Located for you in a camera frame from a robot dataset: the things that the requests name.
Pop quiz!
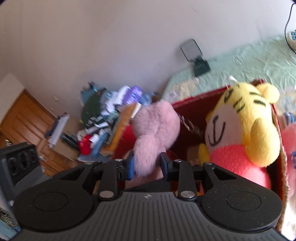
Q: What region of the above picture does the pink plush bear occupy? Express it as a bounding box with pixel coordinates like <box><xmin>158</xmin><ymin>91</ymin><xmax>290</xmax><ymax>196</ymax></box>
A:
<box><xmin>125</xmin><ymin>100</ymin><xmax>181</xmax><ymax>189</ymax></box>

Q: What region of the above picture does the yellow tiger plush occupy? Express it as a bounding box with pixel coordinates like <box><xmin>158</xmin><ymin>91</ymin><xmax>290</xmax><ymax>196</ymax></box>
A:
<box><xmin>198</xmin><ymin>82</ymin><xmax>280</xmax><ymax>188</ymax></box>

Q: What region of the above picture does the red cardboard box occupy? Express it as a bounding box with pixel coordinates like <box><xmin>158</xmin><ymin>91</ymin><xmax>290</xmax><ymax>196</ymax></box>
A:
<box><xmin>111</xmin><ymin>79</ymin><xmax>290</xmax><ymax>232</ymax></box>

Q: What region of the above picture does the yellow book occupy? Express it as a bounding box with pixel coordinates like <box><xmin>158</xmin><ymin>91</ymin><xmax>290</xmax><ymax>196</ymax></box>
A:
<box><xmin>100</xmin><ymin>102</ymin><xmax>137</xmax><ymax>156</ymax></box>

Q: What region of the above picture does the purple tissue pack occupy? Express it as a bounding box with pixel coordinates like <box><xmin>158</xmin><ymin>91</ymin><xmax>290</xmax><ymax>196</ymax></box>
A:
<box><xmin>122</xmin><ymin>85</ymin><xmax>143</xmax><ymax>105</ymax></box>

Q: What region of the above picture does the blue pencil pouch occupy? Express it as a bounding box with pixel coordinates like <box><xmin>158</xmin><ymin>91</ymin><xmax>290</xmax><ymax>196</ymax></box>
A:
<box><xmin>80</xmin><ymin>82</ymin><xmax>102</xmax><ymax>106</ymax></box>

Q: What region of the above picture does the phone stand with mirror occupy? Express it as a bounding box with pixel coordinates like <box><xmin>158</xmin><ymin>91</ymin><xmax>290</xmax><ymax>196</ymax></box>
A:
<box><xmin>180</xmin><ymin>38</ymin><xmax>210</xmax><ymax>77</ymax></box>

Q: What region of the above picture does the cartoon print bed sheet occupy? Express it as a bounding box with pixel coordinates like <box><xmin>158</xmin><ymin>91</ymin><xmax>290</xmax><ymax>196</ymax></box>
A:
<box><xmin>162</xmin><ymin>34</ymin><xmax>296</xmax><ymax>239</ymax></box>

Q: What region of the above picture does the white power strip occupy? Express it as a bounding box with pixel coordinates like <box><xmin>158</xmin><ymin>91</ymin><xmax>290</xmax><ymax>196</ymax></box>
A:
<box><xmin>287</xmin><ymin>30</ymin><xmax>296</xmax><ymax>48</ymax></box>

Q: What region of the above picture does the black charger cable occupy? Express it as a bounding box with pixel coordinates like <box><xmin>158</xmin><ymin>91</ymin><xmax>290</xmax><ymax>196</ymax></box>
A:
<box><xmin>283</xmin><ymin>0</ymin><xmax>296</xmax><ymax>55</ymax></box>

